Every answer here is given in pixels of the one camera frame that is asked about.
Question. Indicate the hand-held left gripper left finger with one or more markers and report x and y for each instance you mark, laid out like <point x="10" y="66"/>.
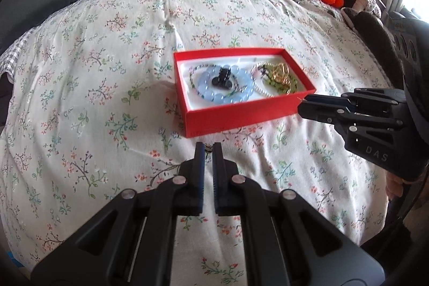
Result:
<point x="200" y="172"/>

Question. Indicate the dark brown fuzzy cloth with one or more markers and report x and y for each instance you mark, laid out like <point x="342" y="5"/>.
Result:
<point x="372" y="34"/>

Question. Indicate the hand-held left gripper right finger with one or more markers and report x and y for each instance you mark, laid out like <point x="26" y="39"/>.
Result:
<point x="217" y="172"/>

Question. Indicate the floral bed sheet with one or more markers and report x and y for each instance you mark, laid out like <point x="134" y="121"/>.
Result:
<point x="100" y="105"/>

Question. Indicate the black beaded ornament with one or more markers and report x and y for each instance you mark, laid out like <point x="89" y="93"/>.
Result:
<point x="223" y="76"/>

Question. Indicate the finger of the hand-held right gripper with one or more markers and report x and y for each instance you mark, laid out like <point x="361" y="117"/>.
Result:
<point x="328" y="100"/>
<point x="318" y="113"/>

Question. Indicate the person's right hand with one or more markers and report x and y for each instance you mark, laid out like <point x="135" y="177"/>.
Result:
<point x="394" y="187"/>

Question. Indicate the grey checked cloth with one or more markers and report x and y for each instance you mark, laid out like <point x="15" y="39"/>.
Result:
<point x="13" y="54"/>

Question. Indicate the red cardboard box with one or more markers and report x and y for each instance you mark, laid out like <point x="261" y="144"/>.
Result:
<point x="234" y="116"/>

